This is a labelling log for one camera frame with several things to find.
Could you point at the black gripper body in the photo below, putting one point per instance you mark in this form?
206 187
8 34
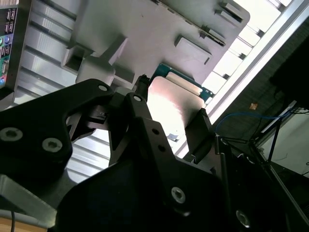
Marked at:
120 198

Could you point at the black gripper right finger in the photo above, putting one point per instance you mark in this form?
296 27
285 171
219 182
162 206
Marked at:
200 135

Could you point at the silver CPU chip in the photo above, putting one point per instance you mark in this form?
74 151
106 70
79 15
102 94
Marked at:
173 101

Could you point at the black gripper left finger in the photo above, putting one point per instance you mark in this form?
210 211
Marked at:
36 120

